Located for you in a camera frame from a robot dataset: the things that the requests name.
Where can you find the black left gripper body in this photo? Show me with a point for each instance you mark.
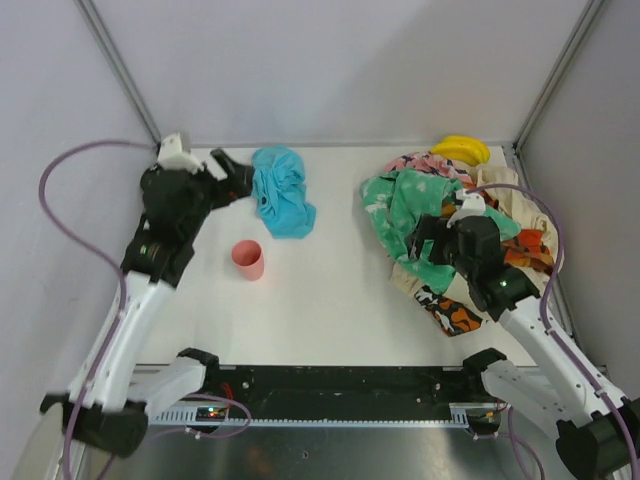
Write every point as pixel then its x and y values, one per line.
pixel 215 180

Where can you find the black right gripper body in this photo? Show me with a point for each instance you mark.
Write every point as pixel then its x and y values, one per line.
pixel 435 240

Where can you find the blue cloth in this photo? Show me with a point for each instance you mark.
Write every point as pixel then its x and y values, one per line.
pixel 279 189

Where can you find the green tie-dye cloth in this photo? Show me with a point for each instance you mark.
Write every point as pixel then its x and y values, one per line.
pixel 402 207

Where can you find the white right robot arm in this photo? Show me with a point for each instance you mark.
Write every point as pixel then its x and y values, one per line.
pixel 593 423

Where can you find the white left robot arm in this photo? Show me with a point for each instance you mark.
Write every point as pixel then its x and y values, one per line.
pixel 101 408

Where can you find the orange camouflage cloth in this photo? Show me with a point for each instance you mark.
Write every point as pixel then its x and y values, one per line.
pixel 508 228

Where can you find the cream cloth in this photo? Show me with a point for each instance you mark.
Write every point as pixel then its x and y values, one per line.
pixel 479 175

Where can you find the black orange patterned cloth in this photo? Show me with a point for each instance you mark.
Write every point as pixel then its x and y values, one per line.
pixel 452 317

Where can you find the pink patterned cloth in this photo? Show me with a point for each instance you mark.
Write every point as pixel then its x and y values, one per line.
pixel 433 164

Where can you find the pink plastic cup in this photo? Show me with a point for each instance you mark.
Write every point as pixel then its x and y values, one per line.
pixel 247 257

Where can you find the yellow banana bunch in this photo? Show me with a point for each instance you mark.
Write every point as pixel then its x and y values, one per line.
pixel 468 150

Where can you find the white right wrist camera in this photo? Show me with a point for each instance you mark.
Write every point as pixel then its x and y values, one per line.
pixel 468 204

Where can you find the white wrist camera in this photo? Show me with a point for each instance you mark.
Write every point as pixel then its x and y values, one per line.
pixel 177 152
pixel 468 204

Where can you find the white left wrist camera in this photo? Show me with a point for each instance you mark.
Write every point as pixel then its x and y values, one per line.
pixel 177 152

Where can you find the grey slotted cable duct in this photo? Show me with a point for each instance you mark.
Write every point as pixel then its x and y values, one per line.
pixel 410 414

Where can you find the aluminium frame rail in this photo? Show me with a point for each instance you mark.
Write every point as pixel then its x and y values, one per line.
pixel 532 248

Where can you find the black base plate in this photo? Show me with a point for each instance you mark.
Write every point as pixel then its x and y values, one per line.
pixel 293 385

